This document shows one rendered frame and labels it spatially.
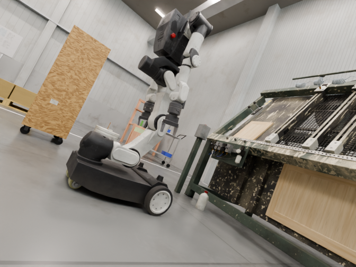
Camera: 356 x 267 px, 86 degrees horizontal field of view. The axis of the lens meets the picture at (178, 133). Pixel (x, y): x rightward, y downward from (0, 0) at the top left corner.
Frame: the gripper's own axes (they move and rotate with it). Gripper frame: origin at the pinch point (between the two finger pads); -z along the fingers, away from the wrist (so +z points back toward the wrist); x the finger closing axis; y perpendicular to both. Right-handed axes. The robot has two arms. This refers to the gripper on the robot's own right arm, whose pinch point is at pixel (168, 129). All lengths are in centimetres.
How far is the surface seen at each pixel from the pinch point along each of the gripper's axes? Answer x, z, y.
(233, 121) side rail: 153, 45, 63
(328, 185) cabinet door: 118, -7, -66
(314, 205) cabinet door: 116, -25, -60
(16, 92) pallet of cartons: -88, 3, 356
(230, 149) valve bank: 102, 2, 19
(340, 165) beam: 93, 8, -74
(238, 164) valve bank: 105, -11, 8
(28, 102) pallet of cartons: -68, -8, 356
